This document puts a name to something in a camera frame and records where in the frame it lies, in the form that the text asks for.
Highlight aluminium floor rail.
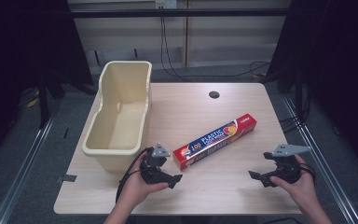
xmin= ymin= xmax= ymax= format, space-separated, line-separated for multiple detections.
xmin=0 ymin=116 xmax=59 ymax=224
xmin=282 ymin=94 xmax=358 ymax=224

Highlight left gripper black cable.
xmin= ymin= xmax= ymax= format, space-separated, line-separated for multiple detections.
xmin=115 ymin=147 xmax=154 ymax=204

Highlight person's right hand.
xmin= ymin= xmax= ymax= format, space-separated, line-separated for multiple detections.
xmin=269 ymin=154 xmax=317 ymax=216

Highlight red and blue wrap box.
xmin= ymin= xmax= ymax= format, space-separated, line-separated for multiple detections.
xmin=172 ymin=113 xmax=258 ymax=172

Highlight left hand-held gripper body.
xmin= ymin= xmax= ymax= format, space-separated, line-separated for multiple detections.
xmin=139 ymin=142 xmax=172 ymax=185

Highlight cream plastic bin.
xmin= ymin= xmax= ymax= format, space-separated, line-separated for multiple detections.
xmin=81 ymin=60 xmax=153 ymax=174

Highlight black floor cables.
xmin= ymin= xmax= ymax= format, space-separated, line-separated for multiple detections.
xmin=279 ymin=114 xmax=310 ymax=134

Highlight person's left hand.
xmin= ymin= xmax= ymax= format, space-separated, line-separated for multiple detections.
xmin=118 ymin=151 xmax=171 ymax=208

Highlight black curtain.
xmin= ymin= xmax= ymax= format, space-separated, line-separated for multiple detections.
xmin=0 ymin=0 xmax=95 ymax=175
xmin=265 ymin=0 xmax=358 ymax=176

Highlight black wall cables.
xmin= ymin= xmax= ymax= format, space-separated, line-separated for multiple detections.
xmin=158 ymin=16 xmax=273 ymax=79

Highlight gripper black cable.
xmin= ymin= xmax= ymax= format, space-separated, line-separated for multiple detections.
xmin=299 ymin=161 xmax=317 ymax=185
xmin=115 ymin=147 xmax=154 ymax=204

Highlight black horizontal bar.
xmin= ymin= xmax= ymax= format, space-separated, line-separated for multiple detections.
xmin=69 ymin=7 xmax=293 ymax=19

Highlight grey tape strip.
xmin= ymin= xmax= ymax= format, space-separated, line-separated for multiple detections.
xmin=55 ymin=174 xmax=78 ymax=184

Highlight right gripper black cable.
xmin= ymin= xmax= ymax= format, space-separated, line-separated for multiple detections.
xmin=299 ymin=161 xmax=317 ymax=185

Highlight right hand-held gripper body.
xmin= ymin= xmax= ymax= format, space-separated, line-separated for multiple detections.
xmin=259 ymin=143 xmax=312 ymax=189

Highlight white wall socket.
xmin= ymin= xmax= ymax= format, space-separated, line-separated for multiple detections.
xmin=154 ymin=0 xmax=179 ymax=9

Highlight black metal stand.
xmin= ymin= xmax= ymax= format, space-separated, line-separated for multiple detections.
xmin=36 ymin=69 xmax=68 ymax=130

